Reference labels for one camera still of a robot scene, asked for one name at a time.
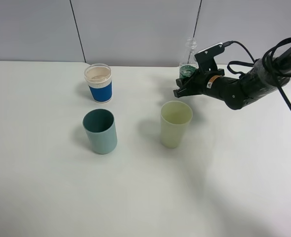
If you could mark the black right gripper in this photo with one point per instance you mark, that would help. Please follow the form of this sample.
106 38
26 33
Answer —
208 83

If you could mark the clear bottle green label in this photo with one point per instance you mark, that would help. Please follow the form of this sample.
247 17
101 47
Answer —
188 64

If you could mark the blue paper cup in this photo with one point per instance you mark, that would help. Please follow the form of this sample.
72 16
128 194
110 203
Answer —
99 80

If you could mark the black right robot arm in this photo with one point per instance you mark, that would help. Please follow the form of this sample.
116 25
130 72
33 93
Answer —
266 75

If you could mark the pale yellow plastic cup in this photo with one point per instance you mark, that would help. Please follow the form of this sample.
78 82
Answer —
175 118

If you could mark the teal plastic cup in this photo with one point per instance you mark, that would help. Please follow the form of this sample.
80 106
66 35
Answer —
100 128

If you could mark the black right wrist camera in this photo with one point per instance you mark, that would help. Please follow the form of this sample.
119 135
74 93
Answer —
205 57

